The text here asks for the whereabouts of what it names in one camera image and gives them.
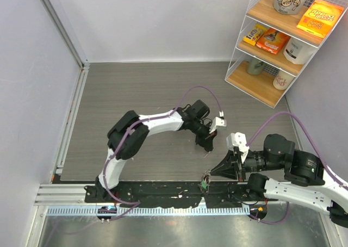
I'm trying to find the white wire wooden shelf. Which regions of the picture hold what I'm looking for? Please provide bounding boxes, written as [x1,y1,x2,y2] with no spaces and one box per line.
[225,0,347,108]

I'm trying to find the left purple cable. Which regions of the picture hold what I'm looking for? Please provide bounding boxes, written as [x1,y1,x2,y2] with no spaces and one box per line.
[103,85,222,222]

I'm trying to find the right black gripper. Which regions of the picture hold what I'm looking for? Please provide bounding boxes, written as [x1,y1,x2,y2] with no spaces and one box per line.
[210,147,284,181]

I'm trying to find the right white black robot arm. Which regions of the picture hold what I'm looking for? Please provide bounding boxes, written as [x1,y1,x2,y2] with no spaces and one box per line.
[210,132,347,227]

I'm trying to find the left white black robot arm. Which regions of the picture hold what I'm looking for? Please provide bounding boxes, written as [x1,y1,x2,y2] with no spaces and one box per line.
[95,100,224,202]

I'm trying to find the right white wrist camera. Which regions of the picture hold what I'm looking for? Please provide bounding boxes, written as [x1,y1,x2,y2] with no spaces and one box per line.
[226,132,250,163]

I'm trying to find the white labelled pouch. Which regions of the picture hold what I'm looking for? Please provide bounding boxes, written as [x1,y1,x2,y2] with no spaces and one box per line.
[283,37,316,65]

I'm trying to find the aluminium frame rail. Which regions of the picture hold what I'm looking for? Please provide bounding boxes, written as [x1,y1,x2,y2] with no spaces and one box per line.
[32,0,90,70]

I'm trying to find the yellow candy packet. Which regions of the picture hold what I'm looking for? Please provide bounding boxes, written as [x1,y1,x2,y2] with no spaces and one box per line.
[243,23,268,46]

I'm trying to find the grey green cup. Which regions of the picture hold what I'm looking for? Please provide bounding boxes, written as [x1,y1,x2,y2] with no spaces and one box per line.
[247,58,266,75]

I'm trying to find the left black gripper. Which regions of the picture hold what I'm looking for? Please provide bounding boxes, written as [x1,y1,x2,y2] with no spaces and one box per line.
[190,118,217,151]

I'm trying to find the orange snack packet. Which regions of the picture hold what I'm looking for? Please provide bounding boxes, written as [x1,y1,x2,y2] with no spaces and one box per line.
[256,28,290,55]

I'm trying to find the cream cup red writing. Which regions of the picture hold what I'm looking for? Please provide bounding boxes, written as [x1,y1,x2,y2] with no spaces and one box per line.
[273,70,295,90]

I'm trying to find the white slotted cable duct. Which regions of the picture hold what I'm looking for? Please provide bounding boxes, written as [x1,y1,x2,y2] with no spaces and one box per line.
[46,204,250,217]

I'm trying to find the orange yellow snack box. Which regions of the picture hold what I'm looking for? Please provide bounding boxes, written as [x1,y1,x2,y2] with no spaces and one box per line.
[296,0,344,39]

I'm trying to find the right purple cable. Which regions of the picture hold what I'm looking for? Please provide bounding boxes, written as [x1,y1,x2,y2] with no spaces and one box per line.
[244,110,348,225]

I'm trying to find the purple cable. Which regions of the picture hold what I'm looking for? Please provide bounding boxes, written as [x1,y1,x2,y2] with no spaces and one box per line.
[244,110,348,225]
[103,85,222,222]

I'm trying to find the silver keys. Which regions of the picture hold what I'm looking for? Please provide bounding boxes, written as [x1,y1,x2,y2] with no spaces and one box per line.
[198,170,211,195]

